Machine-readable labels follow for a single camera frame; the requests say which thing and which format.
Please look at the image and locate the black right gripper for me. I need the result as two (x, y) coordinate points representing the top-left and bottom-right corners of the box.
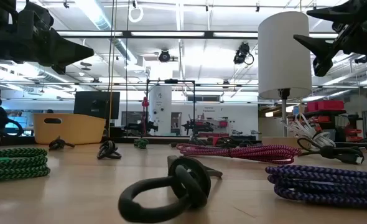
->
(292, 0), (367, 78)

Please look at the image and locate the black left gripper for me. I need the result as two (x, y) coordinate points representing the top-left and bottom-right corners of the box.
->
(0, 0), (95, 75)

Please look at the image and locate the black usb cable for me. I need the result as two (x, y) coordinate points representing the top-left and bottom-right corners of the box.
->
(297, 136), (365, 166)
(188, 136), (209, 147)
(117, 154), (224, 224)
(96, 139), (123, 161)
(48, 136), (76, 152)

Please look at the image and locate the green braided usb cable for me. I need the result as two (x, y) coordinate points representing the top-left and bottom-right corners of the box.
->
(0, 147), (51, 183)
(132, 138), (149, 149)

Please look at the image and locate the magenta braided usb cable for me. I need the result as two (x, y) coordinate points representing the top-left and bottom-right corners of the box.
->
(175, 142), (302, 165)

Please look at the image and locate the purple braided usb cable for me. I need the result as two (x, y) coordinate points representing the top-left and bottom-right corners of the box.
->
(264, 164), (367, 209)

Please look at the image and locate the white shade table lamp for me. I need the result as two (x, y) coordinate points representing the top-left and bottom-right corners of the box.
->
(257, 11), (314, 150)

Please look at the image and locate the black monitor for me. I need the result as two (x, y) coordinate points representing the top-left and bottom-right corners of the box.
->
(73, 90), (121, 120)

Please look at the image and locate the yellow plastic bin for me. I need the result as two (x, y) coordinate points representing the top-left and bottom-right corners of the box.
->
(33, 113), (107, 146)

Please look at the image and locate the red storage bin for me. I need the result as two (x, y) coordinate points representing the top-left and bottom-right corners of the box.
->
(306, 99), (345, 113)

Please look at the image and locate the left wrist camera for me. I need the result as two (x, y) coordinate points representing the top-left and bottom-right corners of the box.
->
(15, 1), (55, 32)

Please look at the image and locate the black aluminium rig frame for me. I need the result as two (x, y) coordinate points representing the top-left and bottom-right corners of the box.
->
(0, 29), (367, 147)

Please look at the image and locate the white hanging cable loop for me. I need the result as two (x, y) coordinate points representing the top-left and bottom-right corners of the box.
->
(128, 5), (144, 24)

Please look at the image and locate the black hanging camera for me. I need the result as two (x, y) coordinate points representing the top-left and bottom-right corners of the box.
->
(157, 49), (172, 63)
(233, 42), (255, 66)

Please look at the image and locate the white bundled lamp cord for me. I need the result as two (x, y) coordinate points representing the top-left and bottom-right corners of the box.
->
(281, 112), (337, 149)

